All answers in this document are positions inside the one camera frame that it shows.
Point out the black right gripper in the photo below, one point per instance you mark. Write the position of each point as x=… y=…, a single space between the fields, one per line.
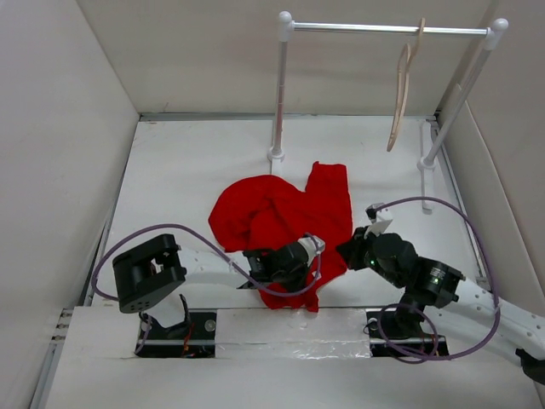
x=350 y=250

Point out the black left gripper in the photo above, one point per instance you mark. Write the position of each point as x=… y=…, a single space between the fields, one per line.
x=298 y=281

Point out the red t shirt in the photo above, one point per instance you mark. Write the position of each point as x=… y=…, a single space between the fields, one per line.
x=267 y=212

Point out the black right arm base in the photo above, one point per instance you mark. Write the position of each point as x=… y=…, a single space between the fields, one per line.
x=403 y=326

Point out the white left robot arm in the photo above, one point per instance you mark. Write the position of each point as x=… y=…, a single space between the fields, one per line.
x=148 y=275

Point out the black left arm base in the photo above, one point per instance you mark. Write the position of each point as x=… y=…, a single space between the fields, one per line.
x=192 y=338

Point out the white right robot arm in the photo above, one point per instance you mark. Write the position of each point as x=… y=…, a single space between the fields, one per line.
x=430 y=283

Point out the wooden clothes hanger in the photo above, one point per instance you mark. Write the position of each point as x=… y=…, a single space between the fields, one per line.
x=406 y=57

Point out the white clothes rack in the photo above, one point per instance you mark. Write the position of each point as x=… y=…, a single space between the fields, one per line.
x=491 y=36

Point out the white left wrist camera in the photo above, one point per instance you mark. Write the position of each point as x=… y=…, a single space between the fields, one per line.
x=312 y=244

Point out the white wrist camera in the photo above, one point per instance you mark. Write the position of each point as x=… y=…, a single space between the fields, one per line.
x=312 y=244
x=380 y=219

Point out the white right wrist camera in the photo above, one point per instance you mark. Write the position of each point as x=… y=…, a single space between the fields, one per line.
x=380 y=219

